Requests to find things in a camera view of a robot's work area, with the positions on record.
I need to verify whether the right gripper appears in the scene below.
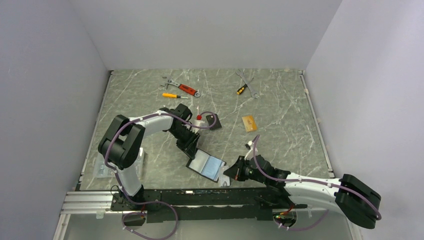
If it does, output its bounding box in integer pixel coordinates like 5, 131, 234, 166
223, 155, 268, 185

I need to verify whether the aluminium frame rail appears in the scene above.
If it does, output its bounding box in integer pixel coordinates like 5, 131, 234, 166
52, 188, 364, 240

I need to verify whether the black yellow small screwdriver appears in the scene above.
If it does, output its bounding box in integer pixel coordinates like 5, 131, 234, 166
236, 83, 248, 95

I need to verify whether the red handled adjustable wrench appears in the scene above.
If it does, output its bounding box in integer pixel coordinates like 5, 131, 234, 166
162, 76, 201, 98

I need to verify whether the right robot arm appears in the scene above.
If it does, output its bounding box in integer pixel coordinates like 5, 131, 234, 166
223, 155, 382, 229

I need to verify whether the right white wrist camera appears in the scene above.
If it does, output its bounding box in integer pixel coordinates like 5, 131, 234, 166
245, 141, 258, 151

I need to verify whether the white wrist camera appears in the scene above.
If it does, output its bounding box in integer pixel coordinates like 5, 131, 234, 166
245, 141, 258, 151
191, 114, 207, 132

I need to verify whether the yellow handled screwdriver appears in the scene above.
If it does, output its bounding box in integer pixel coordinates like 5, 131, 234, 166
162, 93, 188, 99

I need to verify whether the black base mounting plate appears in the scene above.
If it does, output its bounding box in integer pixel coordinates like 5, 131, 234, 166
110, 187, 306, 223

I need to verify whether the clear plastic screw box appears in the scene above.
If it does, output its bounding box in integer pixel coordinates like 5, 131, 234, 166
93, 147, 145, 178

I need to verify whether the silver open-end wrench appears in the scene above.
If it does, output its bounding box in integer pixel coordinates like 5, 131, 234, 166
235, 69, 260, 99

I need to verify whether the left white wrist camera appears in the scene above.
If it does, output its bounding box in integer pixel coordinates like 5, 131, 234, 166
191, 114, 207, 132

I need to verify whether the black credit card stack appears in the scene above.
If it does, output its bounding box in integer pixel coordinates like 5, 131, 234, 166
206, 113, 222, 131

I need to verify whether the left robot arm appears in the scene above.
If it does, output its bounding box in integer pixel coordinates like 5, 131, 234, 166
98, 104, 203, 210

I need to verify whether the silver VIP credit card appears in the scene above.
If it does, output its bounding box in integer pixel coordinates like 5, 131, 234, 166
218, 175, 231, 187

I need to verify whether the black leather card holder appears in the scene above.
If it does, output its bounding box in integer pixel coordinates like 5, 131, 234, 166
186, 149, 227, 183

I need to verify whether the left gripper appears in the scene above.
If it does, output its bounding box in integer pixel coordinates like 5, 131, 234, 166
169, 125, 201, 160

